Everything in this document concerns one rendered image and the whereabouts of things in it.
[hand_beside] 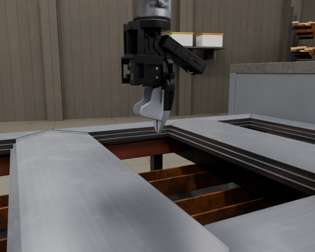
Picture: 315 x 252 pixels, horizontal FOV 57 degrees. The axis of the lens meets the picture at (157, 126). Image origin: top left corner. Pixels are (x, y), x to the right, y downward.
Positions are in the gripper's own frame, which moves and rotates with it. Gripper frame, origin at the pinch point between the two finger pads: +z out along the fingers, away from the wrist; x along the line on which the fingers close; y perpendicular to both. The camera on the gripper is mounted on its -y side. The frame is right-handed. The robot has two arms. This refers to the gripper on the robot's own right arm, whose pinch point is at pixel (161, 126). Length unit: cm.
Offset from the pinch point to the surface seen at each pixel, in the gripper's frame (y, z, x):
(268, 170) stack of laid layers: -16.7, 7.9, 13.0
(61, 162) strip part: 19.5, 5.7, -2.7
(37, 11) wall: -27, -131, -607
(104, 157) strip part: 11.5, 5.7, -2.4
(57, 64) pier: -57, -28, -584
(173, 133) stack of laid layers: -16.7, 7.6, -24.7
